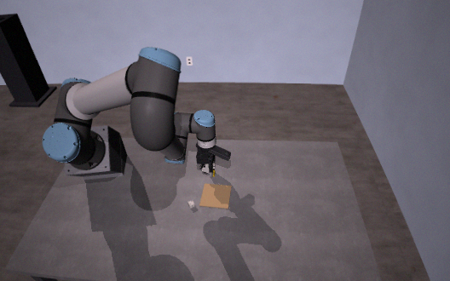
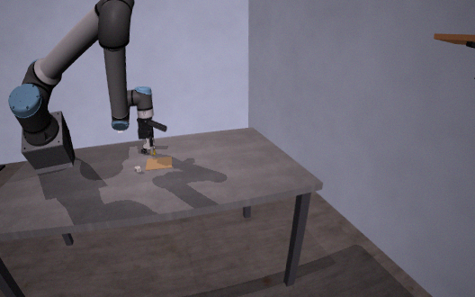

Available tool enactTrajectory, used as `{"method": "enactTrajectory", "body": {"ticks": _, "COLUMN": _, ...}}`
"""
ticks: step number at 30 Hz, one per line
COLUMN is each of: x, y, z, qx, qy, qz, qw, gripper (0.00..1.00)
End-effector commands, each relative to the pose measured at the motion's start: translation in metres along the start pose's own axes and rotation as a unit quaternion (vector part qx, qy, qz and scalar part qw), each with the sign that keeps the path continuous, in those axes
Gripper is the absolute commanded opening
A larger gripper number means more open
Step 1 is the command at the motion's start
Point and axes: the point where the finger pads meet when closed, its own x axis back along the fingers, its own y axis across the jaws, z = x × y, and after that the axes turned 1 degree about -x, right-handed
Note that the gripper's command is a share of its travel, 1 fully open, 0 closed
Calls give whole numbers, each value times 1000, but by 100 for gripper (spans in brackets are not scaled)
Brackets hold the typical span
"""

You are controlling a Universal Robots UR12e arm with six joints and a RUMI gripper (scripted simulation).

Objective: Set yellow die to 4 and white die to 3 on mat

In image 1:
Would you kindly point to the tan square mat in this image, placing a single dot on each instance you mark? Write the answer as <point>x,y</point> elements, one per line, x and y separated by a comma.
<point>216,196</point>

